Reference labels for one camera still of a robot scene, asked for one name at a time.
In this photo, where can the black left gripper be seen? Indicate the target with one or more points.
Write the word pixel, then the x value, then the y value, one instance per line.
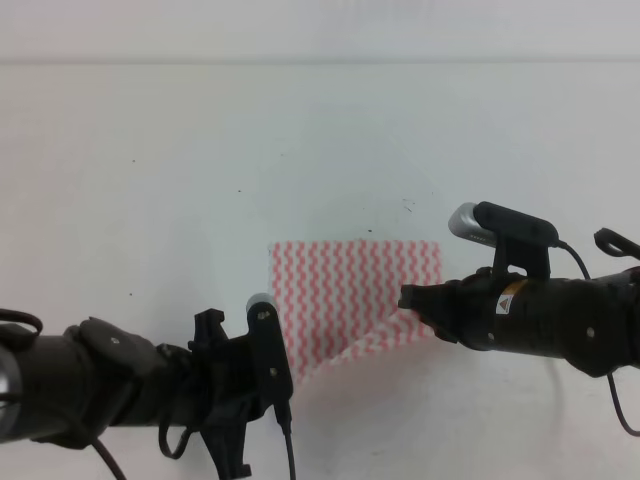
pixel 228 377

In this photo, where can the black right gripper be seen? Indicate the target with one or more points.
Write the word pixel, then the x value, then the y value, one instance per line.
pixel 466 311

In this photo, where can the pink white striped towel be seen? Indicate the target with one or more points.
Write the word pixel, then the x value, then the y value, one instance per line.
pixel 337 300

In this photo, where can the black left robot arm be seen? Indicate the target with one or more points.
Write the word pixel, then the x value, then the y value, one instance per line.
pixel 67 389

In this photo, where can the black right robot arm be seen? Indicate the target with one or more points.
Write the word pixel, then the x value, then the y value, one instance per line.
pixel 592 324

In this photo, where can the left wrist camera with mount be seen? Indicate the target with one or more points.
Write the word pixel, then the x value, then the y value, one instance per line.
pixel 269 357

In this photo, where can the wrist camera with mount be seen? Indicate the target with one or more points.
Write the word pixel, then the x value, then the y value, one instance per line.
pixel 269 357
pixel 518 239

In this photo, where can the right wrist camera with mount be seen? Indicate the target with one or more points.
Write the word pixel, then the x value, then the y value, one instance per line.
pixel 518 239

